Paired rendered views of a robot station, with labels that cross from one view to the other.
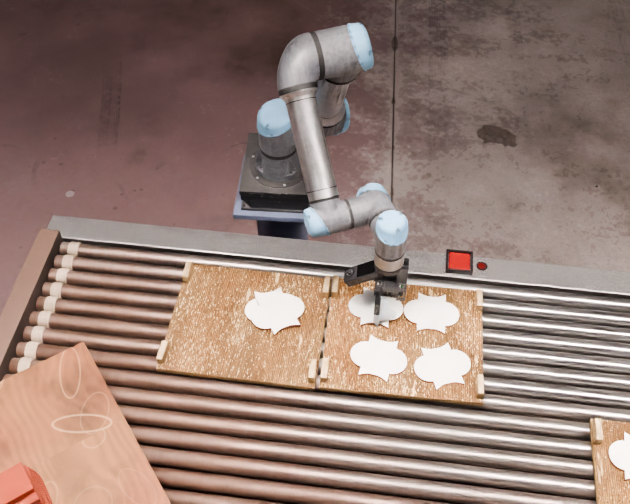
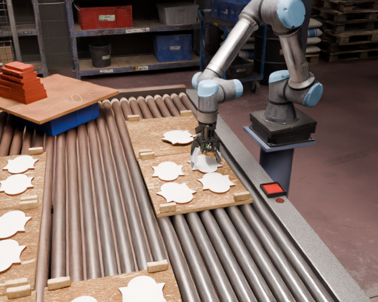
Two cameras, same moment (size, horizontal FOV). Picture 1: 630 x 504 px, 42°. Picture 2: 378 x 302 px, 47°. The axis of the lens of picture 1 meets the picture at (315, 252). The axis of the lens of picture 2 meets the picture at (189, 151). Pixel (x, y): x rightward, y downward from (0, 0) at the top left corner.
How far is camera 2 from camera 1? 1.95 m
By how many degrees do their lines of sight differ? 56
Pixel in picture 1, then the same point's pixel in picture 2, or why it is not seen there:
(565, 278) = (306, 241)
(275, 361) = (146, 145)
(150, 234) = not seen: hidden behind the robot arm
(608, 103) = not seen: outside the picture
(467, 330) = (213, 198)
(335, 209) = (206, 75)
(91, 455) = (61, 102)
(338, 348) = (167, 159)
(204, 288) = (180, 120)
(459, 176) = not seen: outside the picture
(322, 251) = (236, 146)
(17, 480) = (25, 66)
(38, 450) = (60, 94)
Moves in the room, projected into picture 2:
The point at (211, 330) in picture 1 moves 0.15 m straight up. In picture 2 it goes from (155, 127) to (154, 97)
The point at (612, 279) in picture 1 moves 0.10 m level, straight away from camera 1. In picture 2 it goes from (332, 267) to (368, 271)
